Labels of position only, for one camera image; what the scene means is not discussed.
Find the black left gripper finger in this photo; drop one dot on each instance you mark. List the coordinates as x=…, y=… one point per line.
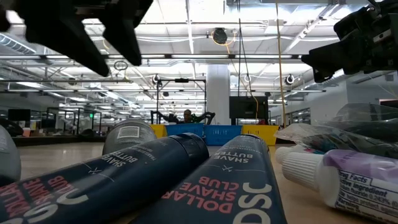
x=124, y=34
x=62, y=34

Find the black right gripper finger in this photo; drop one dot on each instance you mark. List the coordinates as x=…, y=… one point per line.
x=329, y=62

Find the black comb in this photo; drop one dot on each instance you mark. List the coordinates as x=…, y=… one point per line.
x=373, y=118

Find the clear plastic bag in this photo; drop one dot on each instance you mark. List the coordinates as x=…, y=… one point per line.
x=326, y=138

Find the white travel toothpaste tube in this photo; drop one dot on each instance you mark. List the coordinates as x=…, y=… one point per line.
x=357, y=186
x=286, y=154

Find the grey travel tube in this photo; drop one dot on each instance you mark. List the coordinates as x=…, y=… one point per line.
x=7, y=155

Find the navy shave butter tube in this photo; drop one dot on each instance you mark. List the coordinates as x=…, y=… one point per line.
x=224, y=186
x=109, y=180

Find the black background robot arm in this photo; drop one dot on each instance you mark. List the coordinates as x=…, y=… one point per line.
x=206, y=116
x=172, y=119

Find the black monitor panel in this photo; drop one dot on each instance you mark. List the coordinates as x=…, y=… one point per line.
x=248, y=107

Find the yellow plastic basket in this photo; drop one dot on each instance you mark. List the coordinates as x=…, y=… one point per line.
x=158, y=131
x=261, y=133

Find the person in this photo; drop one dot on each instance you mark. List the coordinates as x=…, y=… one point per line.
x=187, y=116

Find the blue plastic basket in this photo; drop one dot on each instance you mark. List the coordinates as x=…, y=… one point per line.
x=183, y=129
x=220, y=135

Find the black background station frame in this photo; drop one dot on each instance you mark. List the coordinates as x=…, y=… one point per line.
x=181, y=80

